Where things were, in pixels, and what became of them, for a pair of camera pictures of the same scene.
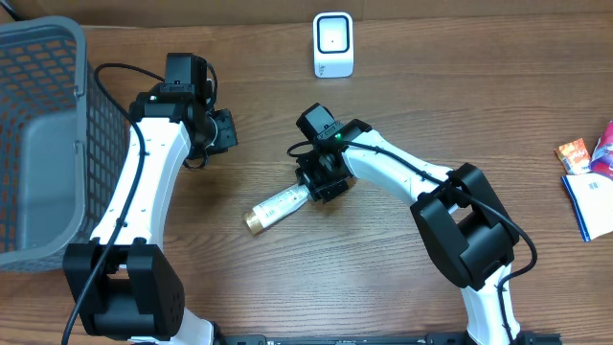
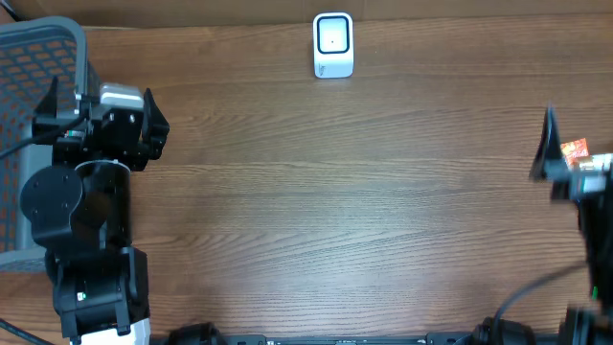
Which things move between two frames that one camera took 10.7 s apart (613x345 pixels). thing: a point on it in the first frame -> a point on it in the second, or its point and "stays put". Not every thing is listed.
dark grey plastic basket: x=62 y=142 stays put
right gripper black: x=317 y=191 -> x=549 y=155
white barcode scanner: x=332 y=34 stays put
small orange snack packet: x=575 y=156 stays put
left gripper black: x=229 y=136 -> x=154 y=137
